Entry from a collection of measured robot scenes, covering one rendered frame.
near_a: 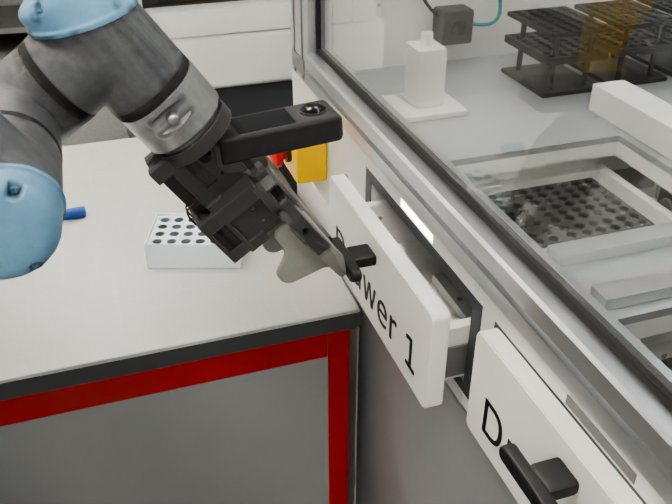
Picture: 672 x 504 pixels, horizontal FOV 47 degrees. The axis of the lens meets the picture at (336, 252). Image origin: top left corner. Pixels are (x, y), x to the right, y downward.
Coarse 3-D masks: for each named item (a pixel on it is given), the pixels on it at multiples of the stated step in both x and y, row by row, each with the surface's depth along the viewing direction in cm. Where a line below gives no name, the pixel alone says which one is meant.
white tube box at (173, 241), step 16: (160, 224) 106; (176, 224) 106; (192, 224) 106; (160, 240) 102; (176, 240) 102; (192, 240) 102; (208, 240) 102; (160, 256) 102; (176, 256) 102; (192, 256) 102; (208, 256) 102; (224, 256) 102
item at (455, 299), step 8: (432, 280) 86; (440, 280) 85; (448, 280) 85; (440, 288) 84; (448, 288) 83; (456, 288) 83; (448, 296) 83; (456, 296) 82; (456, 304) 81; (464, 304) 81; (456, 312) 81; (464, 312) 80
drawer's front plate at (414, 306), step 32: (352, 192) 85; (352, 224) 84; (384, 256) 75; (352, 288) 88; (384, 288) 77; (416, 288) 69; (384, 320) 78; (416, 320) 70; (448, 320) 66; (416, 352) 71; (416, 384) 73
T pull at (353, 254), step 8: (336, 240) 80; (344, 248) 78; (352, 248) 78; (360, 248) 78; (368, 248) 78; (344, 256) 77; (352, 256) 77; (360, 256) 77; (368, 256) 77; (352, 264) 76; (360, 264) 77; (368, 264) 77; (352, 272) 75; (360, 272) 75; (352, 280) 75; (360, 280) 75
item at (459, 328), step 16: (384, 208) 90; (384, 224) 91; (400, 224) 92; (400, 240) 93; (416, 240) 94; (416, 256) 91; (432, 272) 88; (432, 288) 85; (448, 304) 83; (464, 320) 71; (464, 336) 71; (448, 352) 71; (464, 352) 72; (448, 368) 72; (464, 368) 73
